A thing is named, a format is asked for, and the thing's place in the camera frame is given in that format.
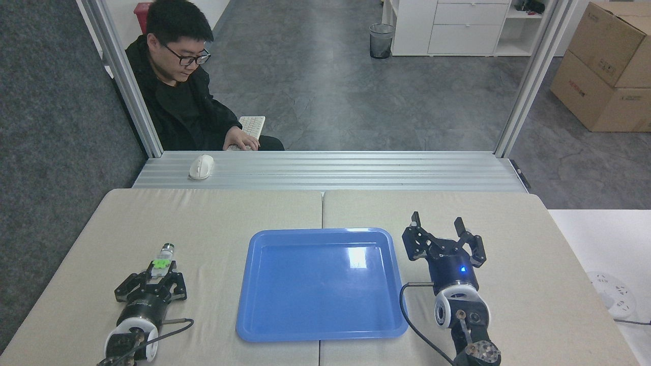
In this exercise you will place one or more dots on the large cardboard box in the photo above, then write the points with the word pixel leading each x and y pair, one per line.
pixel 585 96

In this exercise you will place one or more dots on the black corner bracket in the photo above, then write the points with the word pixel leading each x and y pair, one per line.
pixel 521 174

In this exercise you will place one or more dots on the black glasses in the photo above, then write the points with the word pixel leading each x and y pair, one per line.
pixel 190 58

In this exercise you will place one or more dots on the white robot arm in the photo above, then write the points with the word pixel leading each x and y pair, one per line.
pixel 460 307
pixel 129 338

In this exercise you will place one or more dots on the black items on shelf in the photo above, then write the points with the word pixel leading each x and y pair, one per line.
pixel 531 6

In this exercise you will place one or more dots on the person's left forearm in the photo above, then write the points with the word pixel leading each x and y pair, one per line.
pixel 224 119

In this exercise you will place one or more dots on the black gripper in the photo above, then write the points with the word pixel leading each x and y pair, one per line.
pixel 145 305
pixel 450 272

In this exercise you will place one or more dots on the red bin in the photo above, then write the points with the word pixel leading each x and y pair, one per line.
pixel 141 15

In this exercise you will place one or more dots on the small cardboard box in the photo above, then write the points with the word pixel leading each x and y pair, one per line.
pixel 610 40

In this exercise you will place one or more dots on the white drawer cabinet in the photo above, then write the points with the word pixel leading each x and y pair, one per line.
pixel 457 28

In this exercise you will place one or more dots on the silver aluminium post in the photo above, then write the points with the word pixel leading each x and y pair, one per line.
pixel 127 81
pixel 531 81

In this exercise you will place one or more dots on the person's left hand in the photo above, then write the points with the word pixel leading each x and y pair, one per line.
pixel 241 138

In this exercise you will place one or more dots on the white keyboard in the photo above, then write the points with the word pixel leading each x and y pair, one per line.
pixel 253 126

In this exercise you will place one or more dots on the green and silver switch part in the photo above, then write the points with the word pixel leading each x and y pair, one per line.
pixel 163 264

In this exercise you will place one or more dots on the grey mesh waste bin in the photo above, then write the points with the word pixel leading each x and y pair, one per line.
pixel 381 41

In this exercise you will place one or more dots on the ribbed aluminium platform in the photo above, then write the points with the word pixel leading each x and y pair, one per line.
pixel 356 173

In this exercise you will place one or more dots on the white computer mouse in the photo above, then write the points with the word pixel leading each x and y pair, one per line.
pixel 201 166

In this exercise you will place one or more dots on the beige table mat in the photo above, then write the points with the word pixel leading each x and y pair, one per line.
pixel 529 264
pixel 101 244

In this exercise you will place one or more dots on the blue plastic tray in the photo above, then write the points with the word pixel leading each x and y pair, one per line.
pixel 315 290

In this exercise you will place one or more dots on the white round power socket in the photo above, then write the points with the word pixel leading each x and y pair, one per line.
pixel 613 292

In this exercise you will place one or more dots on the person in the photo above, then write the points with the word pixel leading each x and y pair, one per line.
pixel 178 107

